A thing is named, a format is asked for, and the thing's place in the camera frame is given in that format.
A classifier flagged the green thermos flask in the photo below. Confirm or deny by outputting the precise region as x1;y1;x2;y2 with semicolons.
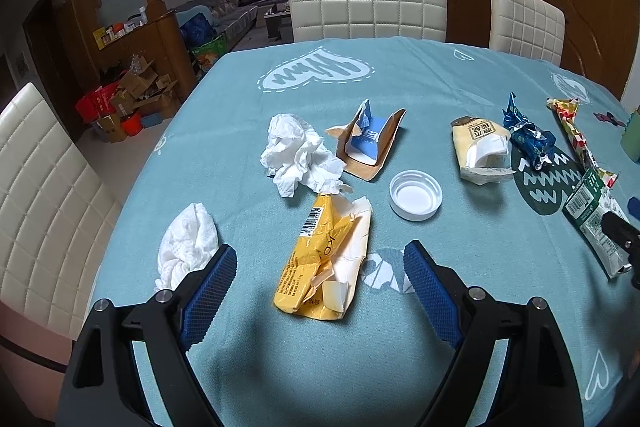
622;107;640;164

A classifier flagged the colourful printed bag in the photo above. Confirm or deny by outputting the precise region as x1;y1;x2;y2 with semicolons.
191;34;226;75

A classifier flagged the small white tissue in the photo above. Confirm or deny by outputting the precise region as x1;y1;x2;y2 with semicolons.
156;202;222;293

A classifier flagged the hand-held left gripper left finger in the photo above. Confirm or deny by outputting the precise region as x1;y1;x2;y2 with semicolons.
57;243;238;427

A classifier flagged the blue foil wrapper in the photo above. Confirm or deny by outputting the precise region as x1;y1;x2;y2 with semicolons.
502;92;557;172

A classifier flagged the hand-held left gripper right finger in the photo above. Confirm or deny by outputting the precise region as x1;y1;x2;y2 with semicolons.
402;239;586;427

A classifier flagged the yellow snack wrapper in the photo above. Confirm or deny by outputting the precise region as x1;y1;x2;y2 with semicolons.
272;193;373;322

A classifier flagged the wooden partition counter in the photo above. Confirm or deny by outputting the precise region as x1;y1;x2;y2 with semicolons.
92;9;198;108
445;0;493;48

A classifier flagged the torn blue brown carton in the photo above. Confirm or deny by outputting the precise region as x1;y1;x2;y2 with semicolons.
325;98;407;182

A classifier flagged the large white tissue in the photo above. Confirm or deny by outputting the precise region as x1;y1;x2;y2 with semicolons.
260;113;353;198

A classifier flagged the cream snack packet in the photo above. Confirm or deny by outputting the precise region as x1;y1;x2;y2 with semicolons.
450;116;516;185

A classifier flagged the grey sofa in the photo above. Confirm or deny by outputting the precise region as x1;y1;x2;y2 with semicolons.
175;0;258;52

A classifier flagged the row of small bottles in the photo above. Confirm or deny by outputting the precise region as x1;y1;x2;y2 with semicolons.
92;7;148;50

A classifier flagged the red yellow checkered wrapper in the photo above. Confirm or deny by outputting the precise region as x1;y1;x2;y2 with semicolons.
546;98;618;188

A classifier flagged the blue bag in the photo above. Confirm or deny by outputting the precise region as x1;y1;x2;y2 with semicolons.
180;13;213;45

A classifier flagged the pile of cardboard boxes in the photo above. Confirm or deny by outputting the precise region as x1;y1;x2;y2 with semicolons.
95;57;181;142

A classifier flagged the red paper bag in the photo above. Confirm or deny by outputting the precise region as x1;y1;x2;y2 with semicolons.
75;82;121;122

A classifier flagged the green white packet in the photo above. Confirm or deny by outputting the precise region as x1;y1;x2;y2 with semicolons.
562;167;632;280

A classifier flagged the copper coloured fridge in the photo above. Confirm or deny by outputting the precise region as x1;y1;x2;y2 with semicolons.
0;304;73;375

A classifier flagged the white plastic lid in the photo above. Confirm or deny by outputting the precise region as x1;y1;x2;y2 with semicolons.
389;169;444;222

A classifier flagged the coffee table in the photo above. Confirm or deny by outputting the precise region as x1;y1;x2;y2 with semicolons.
262;2;293;42

